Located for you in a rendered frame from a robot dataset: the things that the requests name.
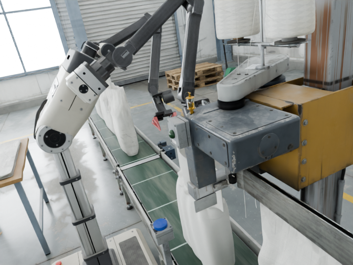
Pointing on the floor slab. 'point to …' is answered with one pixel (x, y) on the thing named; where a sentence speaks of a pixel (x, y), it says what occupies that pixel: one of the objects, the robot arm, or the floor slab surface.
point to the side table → (18, 176)
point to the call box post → (166, 254)
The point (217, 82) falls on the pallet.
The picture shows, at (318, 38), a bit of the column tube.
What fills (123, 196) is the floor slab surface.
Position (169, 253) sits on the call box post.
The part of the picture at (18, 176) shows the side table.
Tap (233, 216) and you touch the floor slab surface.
